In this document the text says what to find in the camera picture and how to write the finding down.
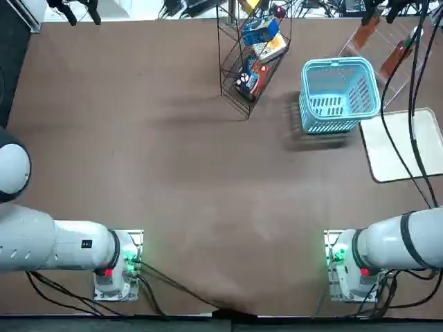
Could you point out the small black power adapter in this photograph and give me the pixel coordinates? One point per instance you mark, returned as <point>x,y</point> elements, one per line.
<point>173,7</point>

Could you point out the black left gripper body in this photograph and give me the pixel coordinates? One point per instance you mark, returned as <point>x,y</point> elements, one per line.
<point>55,2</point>

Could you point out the dark chocolate cookie box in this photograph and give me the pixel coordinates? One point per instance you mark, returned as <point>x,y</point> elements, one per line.
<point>254,81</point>

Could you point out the yellow wafer box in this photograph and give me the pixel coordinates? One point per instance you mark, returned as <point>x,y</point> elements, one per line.
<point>251,5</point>

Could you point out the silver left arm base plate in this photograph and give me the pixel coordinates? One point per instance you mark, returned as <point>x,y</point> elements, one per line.
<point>136,235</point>

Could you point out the small red-lit circuit module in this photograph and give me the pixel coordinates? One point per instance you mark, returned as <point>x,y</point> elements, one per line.
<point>279,13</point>

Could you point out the dark power supply brick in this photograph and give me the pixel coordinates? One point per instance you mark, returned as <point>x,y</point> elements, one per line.
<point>202,7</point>

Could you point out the aluminium camera post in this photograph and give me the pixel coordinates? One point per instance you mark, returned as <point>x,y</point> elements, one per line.
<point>232,8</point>

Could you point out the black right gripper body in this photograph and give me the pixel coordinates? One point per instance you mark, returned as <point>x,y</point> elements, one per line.
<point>398,2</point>

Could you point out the clear acrylic beverage shelf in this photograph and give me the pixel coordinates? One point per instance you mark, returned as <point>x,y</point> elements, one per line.
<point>391,34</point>

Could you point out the light blue plastic shopping basket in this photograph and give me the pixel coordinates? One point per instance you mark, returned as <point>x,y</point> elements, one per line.
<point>308,103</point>

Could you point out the blue Oreo cookie box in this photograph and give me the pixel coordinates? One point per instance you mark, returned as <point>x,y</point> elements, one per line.
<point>259,31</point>

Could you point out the grey aluminium rail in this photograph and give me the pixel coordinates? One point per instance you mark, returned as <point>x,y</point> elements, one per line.
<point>33,20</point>

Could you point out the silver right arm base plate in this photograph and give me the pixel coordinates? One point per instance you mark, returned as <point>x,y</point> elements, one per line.
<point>328,238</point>

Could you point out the white cracker box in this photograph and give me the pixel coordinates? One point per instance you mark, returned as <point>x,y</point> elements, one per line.
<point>273,46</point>

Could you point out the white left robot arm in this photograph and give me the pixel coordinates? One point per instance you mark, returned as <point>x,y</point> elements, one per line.
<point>69,245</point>

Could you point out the amber tea bottle white cap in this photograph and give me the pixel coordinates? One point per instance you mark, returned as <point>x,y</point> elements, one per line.
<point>365,34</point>
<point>394,62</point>

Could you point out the beige plastic tray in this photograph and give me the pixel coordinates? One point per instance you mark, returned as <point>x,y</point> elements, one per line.
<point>394,148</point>

